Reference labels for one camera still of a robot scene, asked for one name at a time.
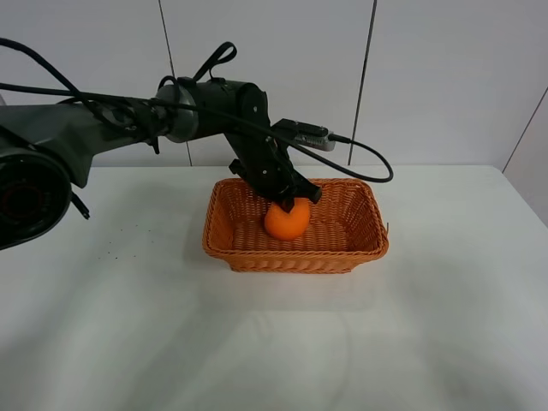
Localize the black camera cable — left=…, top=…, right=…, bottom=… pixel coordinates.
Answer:
left=0, top=37, right=395, bottom=185

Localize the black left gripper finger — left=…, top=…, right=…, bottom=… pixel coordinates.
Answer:
left=293, top=172, right=322, bottom=204
left=278, top=196, right=295, bottom=213

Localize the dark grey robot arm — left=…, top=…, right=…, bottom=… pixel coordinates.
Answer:
left=1, top=78, right=321, bottom=248

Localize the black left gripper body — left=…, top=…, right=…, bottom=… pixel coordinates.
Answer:
left=227, top=133, right=305, bottom=200

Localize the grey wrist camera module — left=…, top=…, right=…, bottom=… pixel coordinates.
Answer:
left=271, top=118, right=336, bottom=152

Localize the orange wicker basket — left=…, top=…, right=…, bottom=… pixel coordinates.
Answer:
left=202, top=178, right=389, bottom=274

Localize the orange with stem nub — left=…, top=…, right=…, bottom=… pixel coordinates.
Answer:
left=264, top=198, right=311, bottom=241

